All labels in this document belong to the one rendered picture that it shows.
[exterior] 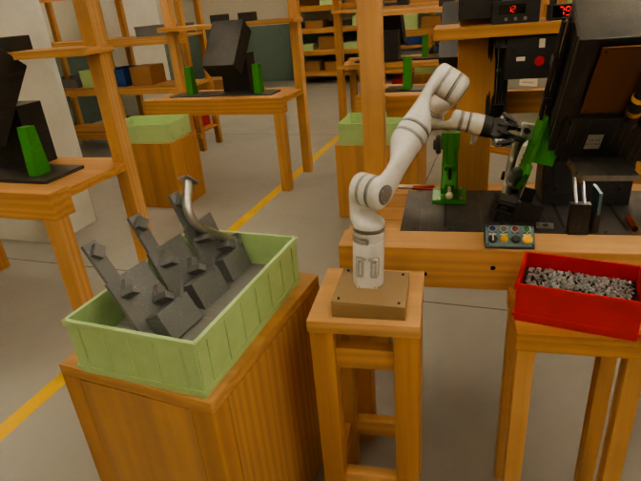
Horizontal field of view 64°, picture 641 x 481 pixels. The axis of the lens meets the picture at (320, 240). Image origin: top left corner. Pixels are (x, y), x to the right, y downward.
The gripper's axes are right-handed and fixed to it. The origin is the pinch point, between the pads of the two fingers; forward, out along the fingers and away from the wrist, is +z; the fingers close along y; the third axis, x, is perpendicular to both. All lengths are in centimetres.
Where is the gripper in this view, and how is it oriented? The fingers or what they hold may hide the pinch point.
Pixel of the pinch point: (522, 134)
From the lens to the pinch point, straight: 197.2
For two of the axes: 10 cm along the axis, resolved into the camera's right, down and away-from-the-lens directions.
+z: 9.6, 2.5, -1.3
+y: 2.7, -9.2, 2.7
